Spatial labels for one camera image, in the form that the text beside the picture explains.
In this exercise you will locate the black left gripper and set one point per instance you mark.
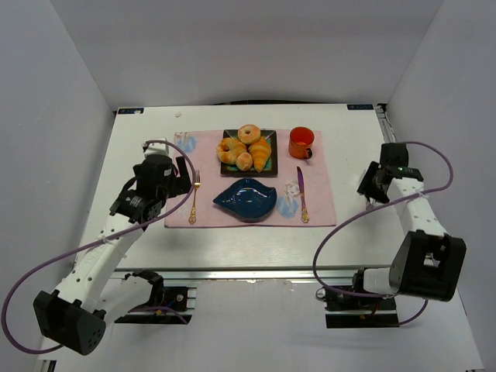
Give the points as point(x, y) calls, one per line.
point(182, 175)

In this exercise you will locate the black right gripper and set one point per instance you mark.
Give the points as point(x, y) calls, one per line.
point(370, 186)

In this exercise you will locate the striped orange croissant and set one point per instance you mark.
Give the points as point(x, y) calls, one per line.
point(260, 152)

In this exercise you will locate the metal food tongs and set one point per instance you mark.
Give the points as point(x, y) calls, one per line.
point(367, 203)

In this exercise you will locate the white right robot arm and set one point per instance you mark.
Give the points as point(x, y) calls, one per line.
point(429, 260)

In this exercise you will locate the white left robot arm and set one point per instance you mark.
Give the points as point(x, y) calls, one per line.
point(76, 313)

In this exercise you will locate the curled croissant bread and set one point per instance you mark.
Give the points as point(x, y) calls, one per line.
point(229, 149)

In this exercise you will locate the gold ornate fork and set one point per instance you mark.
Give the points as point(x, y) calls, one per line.
point(192, 217)

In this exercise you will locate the pink cartoon placemat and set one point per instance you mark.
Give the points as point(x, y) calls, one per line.
point(200, 146)

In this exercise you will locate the purple gold table knife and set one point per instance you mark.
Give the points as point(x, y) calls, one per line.
point(301, 186)

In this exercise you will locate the small round bun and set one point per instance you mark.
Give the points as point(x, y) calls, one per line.
point(244, 162)

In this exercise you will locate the blue shell-shaped dish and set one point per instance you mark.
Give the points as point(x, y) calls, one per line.
point(247, 199)

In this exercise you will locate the black square plate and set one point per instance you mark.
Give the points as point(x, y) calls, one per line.
point(271, 166)

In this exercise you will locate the orange metal mug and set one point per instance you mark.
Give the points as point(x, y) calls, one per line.
point(300, 144)

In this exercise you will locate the blue label sticker right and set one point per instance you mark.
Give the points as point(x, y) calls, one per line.
point(360, 107)

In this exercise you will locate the blue label sticker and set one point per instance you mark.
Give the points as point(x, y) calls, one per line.
point(130, 111)
point(360, 107)

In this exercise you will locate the blue label sticker left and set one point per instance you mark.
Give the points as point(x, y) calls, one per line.
point(130, 111)

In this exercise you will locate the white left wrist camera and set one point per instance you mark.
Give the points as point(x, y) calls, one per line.
point(155, 147)

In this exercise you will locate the sugared ring donut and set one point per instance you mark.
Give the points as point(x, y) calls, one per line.
point(249, 134)

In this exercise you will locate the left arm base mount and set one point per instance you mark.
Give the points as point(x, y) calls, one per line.
point(168, 305)

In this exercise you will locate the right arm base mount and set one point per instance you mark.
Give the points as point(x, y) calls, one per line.
point(366, 303)

